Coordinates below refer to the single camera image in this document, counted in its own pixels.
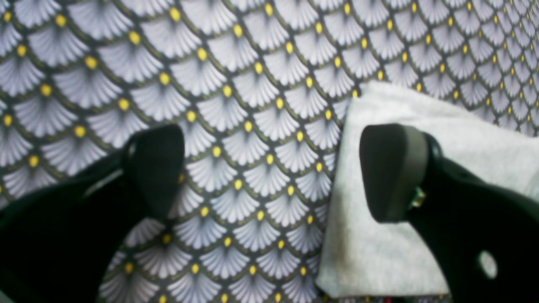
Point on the fan-patterned table cloth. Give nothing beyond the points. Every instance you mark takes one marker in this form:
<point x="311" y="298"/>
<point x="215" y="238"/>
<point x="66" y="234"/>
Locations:
<point x="261" y="89"/>

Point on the light grey T-shirt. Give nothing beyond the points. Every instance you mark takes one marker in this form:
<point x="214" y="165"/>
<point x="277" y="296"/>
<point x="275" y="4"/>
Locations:
<point x="364" y="258"/>

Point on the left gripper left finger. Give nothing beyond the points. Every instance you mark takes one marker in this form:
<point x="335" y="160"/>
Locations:
<point x="57" y="242"/>

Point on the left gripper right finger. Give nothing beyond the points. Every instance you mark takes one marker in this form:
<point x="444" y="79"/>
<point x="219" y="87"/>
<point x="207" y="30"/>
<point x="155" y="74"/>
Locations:
<point x="484" y="237"/>

